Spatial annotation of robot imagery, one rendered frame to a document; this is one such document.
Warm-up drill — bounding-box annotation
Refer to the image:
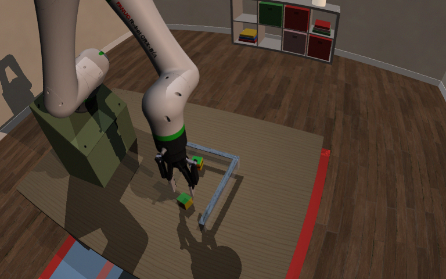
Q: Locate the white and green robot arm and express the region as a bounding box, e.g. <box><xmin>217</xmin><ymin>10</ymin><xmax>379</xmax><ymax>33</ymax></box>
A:
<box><xmin>34</xmin><ymin>0</ymin><xmax>199</xmax><ymax>156</ymax></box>

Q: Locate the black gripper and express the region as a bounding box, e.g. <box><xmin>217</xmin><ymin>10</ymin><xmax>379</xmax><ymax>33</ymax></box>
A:
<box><xmin>155</xmin><ymin>148</ymin><xmax>199</xmax><ymax>196</ymax></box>

